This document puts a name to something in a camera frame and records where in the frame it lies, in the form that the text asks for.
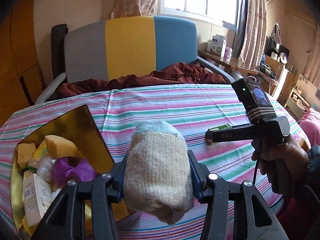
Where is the yellow sponge wedge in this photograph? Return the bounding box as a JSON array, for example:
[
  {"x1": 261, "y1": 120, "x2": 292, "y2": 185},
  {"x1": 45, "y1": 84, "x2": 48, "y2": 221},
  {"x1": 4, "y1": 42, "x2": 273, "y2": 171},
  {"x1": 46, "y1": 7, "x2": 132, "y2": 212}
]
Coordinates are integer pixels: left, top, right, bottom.
[{"x1": 44, "y1": 135, "x2": 82, "y2": 159}]

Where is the orange wooden wardrobe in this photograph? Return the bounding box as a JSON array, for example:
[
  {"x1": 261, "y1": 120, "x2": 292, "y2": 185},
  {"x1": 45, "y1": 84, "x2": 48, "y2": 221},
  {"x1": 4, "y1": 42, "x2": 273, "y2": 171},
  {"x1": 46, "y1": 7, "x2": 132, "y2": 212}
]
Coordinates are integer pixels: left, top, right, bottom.
[{"x1": 1, "y1": 0, "x2": 45, "y2": 125}]

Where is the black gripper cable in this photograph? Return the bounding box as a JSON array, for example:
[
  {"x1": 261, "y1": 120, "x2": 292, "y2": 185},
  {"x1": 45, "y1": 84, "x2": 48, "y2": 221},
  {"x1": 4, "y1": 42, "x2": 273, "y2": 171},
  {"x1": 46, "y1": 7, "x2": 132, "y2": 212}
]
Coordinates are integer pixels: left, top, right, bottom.
[{"x1": 252, "y1": 158, "x2": 261, "y2": 186}]

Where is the grey yellow blue headboard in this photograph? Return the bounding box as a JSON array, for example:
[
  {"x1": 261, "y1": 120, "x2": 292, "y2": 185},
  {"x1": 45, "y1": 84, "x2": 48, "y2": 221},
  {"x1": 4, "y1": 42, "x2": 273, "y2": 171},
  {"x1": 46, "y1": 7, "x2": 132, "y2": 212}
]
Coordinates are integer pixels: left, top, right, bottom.
[{"x1": 64, "y1": 16, "x2": 197, "y2": 82}]

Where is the striped bed sheet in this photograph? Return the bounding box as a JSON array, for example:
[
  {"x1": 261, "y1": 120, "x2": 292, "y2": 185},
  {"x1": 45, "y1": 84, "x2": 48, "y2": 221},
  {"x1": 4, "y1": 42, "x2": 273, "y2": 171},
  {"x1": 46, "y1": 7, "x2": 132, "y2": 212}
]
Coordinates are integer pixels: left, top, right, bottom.
[{"x1": 1, "y1": 84, "x2": 284, "y2": 230}]

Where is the yellow sponge block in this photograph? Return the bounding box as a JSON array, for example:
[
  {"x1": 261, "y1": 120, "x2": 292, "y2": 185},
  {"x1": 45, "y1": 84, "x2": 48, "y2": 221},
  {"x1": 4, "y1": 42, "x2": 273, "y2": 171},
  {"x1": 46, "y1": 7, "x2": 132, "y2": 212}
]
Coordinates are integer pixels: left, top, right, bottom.
[{"x1": 17, "y1": 143, "x2": 36, "y2": 169}]

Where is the green yellow biscuit pack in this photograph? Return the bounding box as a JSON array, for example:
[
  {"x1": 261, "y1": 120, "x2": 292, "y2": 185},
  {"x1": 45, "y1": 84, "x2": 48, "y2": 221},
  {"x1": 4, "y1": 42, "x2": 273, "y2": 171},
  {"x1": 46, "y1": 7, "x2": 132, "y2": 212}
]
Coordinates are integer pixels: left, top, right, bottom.
[{"x1": 27, "y1": 140, "x2": 47, "y2": 173}]

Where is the wooden shelf unit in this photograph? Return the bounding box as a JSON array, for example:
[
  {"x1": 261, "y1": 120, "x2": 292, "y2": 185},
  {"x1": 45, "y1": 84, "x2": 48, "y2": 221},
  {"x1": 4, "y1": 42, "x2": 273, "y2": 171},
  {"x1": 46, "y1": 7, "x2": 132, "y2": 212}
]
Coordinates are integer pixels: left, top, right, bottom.
[{"x1": 257, "y1": 19, "x2": 296, "y2": 106}]

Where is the maroon blanket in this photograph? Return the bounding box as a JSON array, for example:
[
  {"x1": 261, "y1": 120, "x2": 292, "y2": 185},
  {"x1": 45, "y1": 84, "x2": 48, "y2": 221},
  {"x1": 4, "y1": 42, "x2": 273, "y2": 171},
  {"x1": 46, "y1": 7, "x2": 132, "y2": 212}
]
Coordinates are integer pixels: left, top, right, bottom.
[{"x1": 56, "y1": 62, "x2": 227, "y2": 99}]

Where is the gold metal tin box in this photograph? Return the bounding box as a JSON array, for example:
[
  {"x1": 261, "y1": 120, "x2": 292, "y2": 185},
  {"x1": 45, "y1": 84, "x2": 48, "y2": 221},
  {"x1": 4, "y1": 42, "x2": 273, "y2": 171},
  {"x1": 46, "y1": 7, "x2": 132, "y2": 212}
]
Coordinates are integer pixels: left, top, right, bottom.
[{"x1": 11, "y1": 105, "x2": 129, "y2": 239}]

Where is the white paper box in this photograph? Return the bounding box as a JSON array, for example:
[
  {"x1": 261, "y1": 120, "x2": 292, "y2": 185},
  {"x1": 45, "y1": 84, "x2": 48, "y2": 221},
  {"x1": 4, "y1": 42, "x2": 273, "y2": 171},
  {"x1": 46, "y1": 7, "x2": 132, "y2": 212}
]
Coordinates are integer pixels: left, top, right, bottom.
[{"x1": 23, "y1": 173, "x2": 52, "y2": 227}]

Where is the white appliance box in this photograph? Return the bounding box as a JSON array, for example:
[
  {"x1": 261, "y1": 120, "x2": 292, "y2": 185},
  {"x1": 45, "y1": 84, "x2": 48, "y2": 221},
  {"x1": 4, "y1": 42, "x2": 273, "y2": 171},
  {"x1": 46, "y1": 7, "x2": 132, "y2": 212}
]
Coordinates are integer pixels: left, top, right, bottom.
[{"x1": 207, "y1": 35, "x2": 227, "y2": 57}]

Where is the white plastic bag bundle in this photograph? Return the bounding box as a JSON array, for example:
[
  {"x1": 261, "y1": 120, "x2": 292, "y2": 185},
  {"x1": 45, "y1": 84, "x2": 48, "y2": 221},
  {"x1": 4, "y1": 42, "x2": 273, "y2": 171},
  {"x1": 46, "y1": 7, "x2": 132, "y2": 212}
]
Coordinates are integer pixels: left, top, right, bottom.
[{"x1": 36, "y1": 156, "x2": 56, "y2": 183}]

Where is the beige sock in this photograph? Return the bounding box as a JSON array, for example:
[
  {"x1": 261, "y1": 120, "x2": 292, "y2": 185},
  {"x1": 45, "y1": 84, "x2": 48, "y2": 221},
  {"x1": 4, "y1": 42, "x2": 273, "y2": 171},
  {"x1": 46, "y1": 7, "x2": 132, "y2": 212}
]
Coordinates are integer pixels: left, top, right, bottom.
[{"x1": 123, "y1": 121, "x2": 194, "y2": 225}]

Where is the wooden bedside desk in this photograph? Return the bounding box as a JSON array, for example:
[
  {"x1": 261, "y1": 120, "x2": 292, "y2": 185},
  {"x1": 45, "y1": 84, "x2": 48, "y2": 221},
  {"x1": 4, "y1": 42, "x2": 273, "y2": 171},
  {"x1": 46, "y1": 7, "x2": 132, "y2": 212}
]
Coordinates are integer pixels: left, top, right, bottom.
[{"x1": 198, "y1": 50, "x2": 259, "y2": 75}]

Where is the pink patterned curtain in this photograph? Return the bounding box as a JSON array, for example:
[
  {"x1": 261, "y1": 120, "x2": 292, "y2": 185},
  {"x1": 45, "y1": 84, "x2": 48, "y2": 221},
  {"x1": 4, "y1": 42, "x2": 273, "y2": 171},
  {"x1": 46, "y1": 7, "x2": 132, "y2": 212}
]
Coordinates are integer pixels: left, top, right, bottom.
[{"x1": 239, "y1": 0, "x2": 267, "y2": 70}]

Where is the purple snack packet front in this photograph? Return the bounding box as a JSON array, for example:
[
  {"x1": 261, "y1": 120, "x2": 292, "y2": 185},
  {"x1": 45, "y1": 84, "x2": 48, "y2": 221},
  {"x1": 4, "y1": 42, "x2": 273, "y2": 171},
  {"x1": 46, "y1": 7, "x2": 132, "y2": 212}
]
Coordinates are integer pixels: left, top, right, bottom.
[{"x1": 53, "y1": 157, "x2": 99, "y2": 187}]

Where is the person right hand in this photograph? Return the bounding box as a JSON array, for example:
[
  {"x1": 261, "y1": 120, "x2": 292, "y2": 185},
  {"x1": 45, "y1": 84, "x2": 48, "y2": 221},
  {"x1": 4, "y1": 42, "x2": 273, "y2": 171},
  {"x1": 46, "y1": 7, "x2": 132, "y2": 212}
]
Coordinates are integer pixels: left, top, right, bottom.
[{"x1": 251, "y1": 135, "x2": 310, "y2": 196}]

